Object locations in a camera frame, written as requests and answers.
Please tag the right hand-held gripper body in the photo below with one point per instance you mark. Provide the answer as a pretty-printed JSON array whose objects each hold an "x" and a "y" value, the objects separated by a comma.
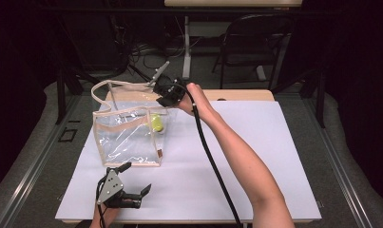
[{"x": 170, "y": 90}]

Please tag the yellow shuttlecock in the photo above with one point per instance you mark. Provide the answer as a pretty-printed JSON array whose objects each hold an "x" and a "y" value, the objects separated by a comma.
[{"x": 157, "y": 123}]

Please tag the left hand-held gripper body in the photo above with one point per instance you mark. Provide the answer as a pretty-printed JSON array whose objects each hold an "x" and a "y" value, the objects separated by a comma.
[{"x": 111, "y": 186}]

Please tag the black metal stand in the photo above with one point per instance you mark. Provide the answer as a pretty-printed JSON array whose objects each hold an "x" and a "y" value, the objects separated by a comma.
[{"x": 60, "y": 95}]

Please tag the person's right hand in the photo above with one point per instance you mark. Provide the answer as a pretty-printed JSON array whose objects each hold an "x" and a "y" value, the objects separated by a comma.
[{"x": 195, "y": 101}]

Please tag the wooden desk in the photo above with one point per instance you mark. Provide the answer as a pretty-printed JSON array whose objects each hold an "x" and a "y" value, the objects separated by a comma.
[{"x": 239, "y": 95}]

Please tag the black folding chair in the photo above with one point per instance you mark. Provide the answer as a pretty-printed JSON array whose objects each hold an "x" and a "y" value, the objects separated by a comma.
[{"x": 252, "y": 34}]

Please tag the clear bag with beige trim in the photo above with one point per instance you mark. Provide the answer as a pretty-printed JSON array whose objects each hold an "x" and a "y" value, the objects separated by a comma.
[{"x": 125, "y": 139}]

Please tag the person's left hand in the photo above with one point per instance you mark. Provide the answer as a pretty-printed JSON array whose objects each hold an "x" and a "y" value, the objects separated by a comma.
[{"x": 105, "y": 217}]

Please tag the white table leg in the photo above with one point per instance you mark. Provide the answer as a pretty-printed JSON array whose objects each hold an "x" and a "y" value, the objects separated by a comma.
[{"x": 187, "y": 47}]

